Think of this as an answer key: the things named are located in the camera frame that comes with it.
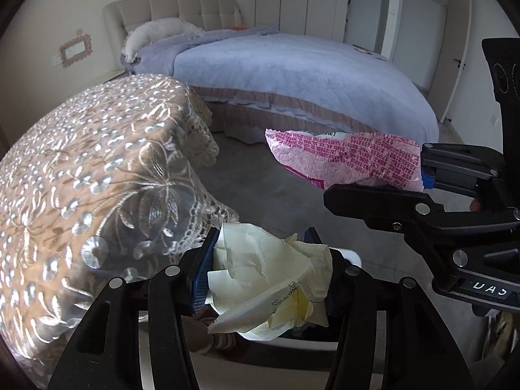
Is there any pink printed snack bag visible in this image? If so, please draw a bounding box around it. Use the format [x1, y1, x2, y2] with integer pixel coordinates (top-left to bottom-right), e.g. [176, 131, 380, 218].
[265, 128, 425, 192]

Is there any bed with lavender cover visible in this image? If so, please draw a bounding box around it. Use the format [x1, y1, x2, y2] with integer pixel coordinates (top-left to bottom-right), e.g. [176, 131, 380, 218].
[122, 24, 440, 143]

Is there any white room door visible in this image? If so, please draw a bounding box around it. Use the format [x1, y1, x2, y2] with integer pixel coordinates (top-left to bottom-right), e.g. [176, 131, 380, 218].
[348, 0, 386, 54]

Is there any bed with ruffled skirt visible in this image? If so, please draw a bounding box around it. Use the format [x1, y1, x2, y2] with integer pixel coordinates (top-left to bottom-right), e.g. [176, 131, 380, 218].
[191, 85, 439, 147]

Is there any cream paper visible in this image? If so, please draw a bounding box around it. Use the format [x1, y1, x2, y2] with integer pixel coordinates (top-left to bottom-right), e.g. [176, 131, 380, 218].
[206, 223, 334, 341]

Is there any white ruffled pillow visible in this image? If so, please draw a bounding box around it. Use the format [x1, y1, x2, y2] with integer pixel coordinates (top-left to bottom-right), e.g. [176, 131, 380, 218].
[122, 19, 206, 64]

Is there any white door with handle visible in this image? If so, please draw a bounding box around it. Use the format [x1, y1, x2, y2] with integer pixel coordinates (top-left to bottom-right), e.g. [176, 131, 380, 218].
[445, 0, 474, 124]

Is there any beige tufted headboard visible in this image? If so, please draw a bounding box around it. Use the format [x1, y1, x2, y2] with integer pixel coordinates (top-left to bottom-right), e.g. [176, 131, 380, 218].
[102, 0, 240, 70]

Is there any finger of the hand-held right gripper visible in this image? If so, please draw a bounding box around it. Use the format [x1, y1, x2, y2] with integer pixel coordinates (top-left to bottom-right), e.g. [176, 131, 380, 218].
[420, 142, 507, 190]
[324, 183, 514, 245]

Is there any framed wall switch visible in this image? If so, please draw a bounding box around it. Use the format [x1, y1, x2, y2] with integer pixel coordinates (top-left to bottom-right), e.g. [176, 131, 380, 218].
[59, 34, 92, 68]

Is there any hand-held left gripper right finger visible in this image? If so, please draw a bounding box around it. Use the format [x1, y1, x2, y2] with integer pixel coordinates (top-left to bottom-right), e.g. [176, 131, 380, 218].
[303, 227, 476, 390]

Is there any white wardrobe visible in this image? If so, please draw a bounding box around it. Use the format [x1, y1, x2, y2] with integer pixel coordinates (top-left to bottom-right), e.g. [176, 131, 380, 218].
[255, 0, 351, 44]

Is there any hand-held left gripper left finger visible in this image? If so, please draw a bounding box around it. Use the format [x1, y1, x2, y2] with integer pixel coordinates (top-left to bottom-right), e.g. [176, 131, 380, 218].
[46, 227, 222, 390]

